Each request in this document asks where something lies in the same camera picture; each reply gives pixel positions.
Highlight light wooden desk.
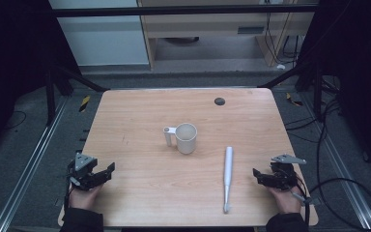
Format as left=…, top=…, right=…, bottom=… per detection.
left=136, top=0, right=317, bottom=71

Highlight black frame leg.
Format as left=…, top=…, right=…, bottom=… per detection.
left=256, top=61, right=326, bottom=121
left=43, top=63, right=111, bottom=128

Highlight left hand-held gripper cable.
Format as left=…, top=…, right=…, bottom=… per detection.
left=64, top=175, right=73, bottom=212

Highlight black cables under desk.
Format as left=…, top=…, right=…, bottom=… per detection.
left=263, top=12, right=305, bottom=67

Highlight person's right hand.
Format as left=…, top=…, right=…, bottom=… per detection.
left=267, top=185, right=303, bottom=215

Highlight white cup with handle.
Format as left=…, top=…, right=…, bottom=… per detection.
left=162, top=122, right=198, bottom=156

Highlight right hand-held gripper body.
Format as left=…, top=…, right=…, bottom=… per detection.
left=269, top=153, right=307, bottom=191

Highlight yellow black floor tape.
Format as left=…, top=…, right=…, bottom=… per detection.
left=285, top=92, right=304, bottom=107
left=78, top=94, right=92, bottom=113

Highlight right hand-held gripper cable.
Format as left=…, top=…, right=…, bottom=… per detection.
left=289, top=175, right=314, bottom=226

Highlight black horizontal frame bar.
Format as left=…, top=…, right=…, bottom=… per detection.
left=49, top=3, right=321, bottom=18

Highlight long black floor cable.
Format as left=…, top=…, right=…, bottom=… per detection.
left=283, top=75, right=371, bottom=232

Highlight dark curtain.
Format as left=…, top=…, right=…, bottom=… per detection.
left=0, top=0, right=82, bottom=159
left=297, top=0, right=371, bottom=180

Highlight thin black floor cable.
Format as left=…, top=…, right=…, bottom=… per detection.
left=4, top=109, right=28, bottom=131

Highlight aluminium floor rail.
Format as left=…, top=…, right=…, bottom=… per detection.
left=0, top=96, right=71, bottom=232
left=297, top=92, right=371, bottom=231

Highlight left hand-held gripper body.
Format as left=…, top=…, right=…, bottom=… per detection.
left=66, top=152, right=103, bottom=191

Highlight person's left hand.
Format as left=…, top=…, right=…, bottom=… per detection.
left=68, top=183, right=104, bottom=211

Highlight white cabinet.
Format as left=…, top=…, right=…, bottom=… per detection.
left=48, top=0, right=151, bottom=68

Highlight hand-held gripper cable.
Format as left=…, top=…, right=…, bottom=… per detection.
left=64, top=175, right=73, bottom=212
left=289, top=175, right=314, bottom=226

